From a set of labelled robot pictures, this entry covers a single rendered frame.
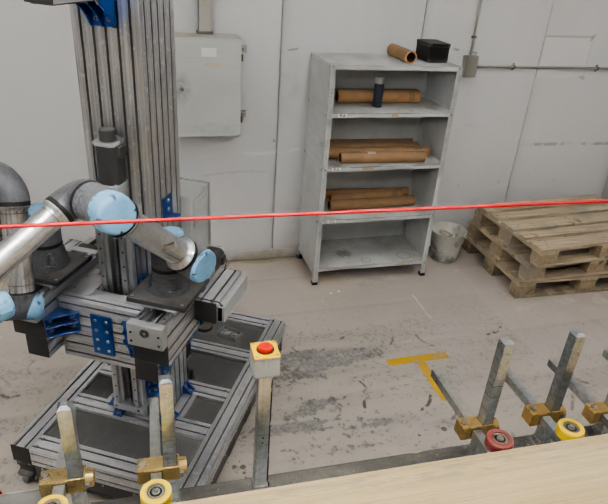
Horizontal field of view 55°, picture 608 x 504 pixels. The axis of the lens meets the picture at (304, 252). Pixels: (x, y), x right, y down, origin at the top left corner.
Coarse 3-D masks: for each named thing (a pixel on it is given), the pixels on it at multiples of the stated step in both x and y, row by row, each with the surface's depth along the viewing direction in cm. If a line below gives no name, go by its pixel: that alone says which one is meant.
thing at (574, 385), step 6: (552, 360) 224; (552, 366) 222; (570, 384) 213; (576, 384) 212; (576, 390) 210; (582, 390) 209; (582, 396) 207; (588, 396) 206; (588, 402) 205; (606, 414) 198; (600, 420) 199; (606, 420) 197; (606, 426) 197
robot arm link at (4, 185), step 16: (0, 176) 167; (16, 176) 171; (0, 192) 168; (16, 192) 169; (0, 208) 169; (16, 208) 170; (16, 272) 173; (32, 272) 177; (16, 288) 174; (32, 288) 177; (16, 304) 175; (32, 304) 176
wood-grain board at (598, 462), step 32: (544, 448) 171; (576, 448) 172; (320, 480) 156; (352, 480) 156; (384, 480) 157; (416, 480) 158; (448, 480) 158; (480, 480) 159; (512, 480) 160; (544, 480) 161; (576, 480) 161
